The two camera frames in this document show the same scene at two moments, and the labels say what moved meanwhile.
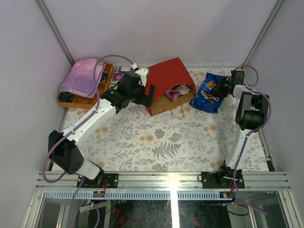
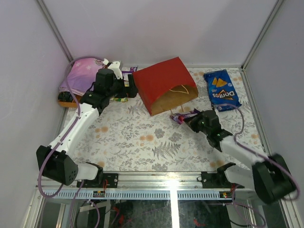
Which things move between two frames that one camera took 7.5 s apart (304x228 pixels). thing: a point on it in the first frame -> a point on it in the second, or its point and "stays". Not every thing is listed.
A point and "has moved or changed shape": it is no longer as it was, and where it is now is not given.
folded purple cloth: (79, 80) stays
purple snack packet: (176, 91) -> (179, 118)
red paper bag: (164, 75) stays
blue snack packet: (205, 99) has moved or changed shape
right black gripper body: (222, 85) -> (205, 130)
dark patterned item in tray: (65, 96) stays
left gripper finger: (152, 92) -> (133, 89)
